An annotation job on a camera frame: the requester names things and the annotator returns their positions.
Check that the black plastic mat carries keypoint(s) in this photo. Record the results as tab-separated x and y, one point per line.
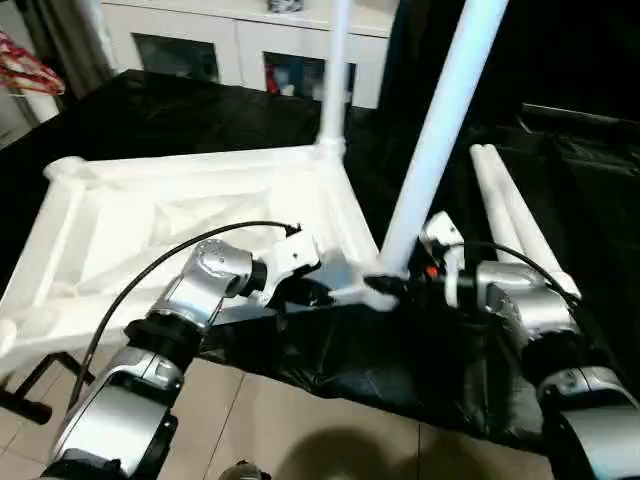
120	110

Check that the white plastic table leg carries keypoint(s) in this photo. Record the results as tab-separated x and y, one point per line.
440	130
530	230
500	210
335	70

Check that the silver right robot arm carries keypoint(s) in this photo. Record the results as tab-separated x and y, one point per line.
540	330

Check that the white cabinet with glass doors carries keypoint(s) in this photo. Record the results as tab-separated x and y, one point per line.
230	35

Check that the white plastic table top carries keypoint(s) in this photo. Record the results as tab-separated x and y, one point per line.
150	220

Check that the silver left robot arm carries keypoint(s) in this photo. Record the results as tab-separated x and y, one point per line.
170	330

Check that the dark object on cabinet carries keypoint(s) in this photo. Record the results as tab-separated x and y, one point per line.
285	5

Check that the red clothes hangers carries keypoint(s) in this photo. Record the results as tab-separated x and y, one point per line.
28	65

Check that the large black screen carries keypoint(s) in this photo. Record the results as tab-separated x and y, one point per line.
570	50

